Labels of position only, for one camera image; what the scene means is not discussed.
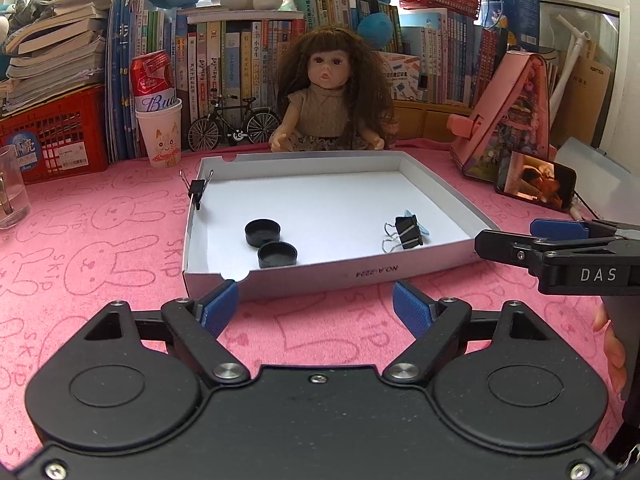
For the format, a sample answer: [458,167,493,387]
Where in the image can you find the row of upright books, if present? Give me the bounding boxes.
[104,0,514,162]

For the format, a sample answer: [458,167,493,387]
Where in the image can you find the white cardboard box lid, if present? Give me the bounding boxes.
[182,152,495,301]

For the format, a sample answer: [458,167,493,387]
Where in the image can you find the red plastic basket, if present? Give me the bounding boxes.
[1,84,108,184]

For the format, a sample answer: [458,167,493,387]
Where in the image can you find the pink toy house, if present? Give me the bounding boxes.
[447,51,550,183]

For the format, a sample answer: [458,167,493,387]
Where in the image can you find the black binder clip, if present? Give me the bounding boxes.
[381,210,430,254]

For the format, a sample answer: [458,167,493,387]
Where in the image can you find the black miniature bicycle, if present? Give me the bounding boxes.
[186,96,281,152]

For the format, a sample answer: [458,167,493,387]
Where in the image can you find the black round cap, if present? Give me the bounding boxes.
[244,219,281,248]
[257,240,297,269]

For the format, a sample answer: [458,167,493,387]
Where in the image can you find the brown haired doll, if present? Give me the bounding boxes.
[269,27,397,153]

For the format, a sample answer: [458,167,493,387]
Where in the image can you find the white stationery box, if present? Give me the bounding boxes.
[378,51,422,101]

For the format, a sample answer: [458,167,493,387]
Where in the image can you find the smartphone with lit screen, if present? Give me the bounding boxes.
[495,151,577,211]

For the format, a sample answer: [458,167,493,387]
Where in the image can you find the white paper cup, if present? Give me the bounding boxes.
[136,99,182,168]

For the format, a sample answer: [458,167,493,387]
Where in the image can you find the binder clip on box edge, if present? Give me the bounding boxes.
[179,170,215,210]

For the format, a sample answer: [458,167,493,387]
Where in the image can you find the right hand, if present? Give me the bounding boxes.
[592,304,628,394]

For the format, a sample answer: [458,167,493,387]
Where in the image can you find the stack of books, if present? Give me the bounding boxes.
[1,0,118,116]

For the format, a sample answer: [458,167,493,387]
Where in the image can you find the red Budweiser can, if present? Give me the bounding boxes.
[129,50,177,113]

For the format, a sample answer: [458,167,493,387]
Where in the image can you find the clear glass cup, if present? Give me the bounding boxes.
[0,144,32,230]

